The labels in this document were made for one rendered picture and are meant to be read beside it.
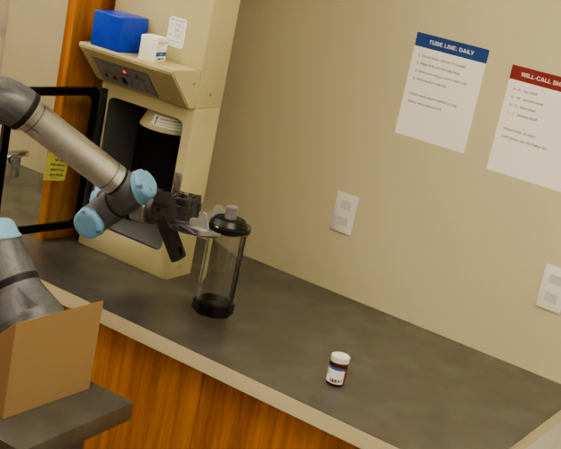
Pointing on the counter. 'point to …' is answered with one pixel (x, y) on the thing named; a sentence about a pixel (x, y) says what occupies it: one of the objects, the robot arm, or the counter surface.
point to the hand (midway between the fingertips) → (225, 233)
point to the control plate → (126, 76)
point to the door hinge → (97, 135)
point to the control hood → (186, 91)
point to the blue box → (117, 30)
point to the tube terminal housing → (214, 84)
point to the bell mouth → (161, 123)
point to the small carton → (153, 47)
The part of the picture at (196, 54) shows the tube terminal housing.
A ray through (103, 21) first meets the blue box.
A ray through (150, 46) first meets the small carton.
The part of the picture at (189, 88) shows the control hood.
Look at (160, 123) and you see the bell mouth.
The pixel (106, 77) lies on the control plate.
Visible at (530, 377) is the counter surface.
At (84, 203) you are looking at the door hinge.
